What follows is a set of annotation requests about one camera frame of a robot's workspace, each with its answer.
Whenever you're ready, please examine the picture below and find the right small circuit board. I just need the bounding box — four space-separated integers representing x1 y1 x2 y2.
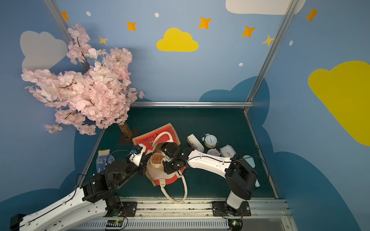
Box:
227 219 243 231

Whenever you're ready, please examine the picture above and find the light blue brush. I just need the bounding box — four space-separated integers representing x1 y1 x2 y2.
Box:
243 155 261 188

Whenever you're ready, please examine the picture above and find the aluminium corner post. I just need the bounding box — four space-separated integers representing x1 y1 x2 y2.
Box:
243 0 300 115
43 0 90 73

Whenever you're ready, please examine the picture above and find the white round alarm clock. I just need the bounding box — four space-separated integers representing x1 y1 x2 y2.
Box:
201 133 218 149

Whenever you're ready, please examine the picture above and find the aluminium left floor rail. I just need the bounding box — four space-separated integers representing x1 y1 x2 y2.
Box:
76 130 105 187

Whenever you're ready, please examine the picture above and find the pink cherry blossom tree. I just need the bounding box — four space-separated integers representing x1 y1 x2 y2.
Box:
21 24 145 135

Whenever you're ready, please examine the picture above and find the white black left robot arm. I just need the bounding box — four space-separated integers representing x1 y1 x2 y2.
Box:
10 155 150 231

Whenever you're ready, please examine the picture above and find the small circuit board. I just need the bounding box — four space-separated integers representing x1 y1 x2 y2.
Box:
227 219 243 231
105 219 124 231

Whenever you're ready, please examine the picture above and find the beige red canvas tote bag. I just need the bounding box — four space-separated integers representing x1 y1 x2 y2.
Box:
132 123 188 204

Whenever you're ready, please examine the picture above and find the blue white work glove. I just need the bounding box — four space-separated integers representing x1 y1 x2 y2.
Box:
96 149 115 173

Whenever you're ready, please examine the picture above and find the metal base rail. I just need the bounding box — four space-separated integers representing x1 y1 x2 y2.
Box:
75 197 293 231

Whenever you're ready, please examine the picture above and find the left small circuit board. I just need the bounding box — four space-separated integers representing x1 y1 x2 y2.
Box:
105 219 124 231

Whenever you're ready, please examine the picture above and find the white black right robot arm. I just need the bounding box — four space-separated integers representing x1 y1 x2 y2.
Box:
160 142 257 210

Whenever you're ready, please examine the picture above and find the white rectangular digital clock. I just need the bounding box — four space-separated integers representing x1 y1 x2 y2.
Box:
187 134 204 153

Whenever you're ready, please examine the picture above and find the aluminium floor rail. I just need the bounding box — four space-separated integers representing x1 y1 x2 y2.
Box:
243 112 279 199
76 130 105 187

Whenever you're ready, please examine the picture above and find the aluminium right corner post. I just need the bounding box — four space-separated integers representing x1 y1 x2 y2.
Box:
243 0 300 115

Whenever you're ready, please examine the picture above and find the light blue square alarm clock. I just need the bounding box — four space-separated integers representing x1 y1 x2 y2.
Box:
220 145 236 158

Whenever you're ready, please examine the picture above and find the aluminium back frame rail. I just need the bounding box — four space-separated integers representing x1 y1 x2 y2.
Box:
131 102 253 108

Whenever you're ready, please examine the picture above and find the aluminium left corner post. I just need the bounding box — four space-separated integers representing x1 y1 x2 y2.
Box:
43 0 90 73

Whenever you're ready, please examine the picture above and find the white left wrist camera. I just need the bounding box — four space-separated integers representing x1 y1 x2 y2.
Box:
127 144 146 167

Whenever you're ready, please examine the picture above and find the aluminium right floor rail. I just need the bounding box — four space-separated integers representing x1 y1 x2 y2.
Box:
243 112 279 199

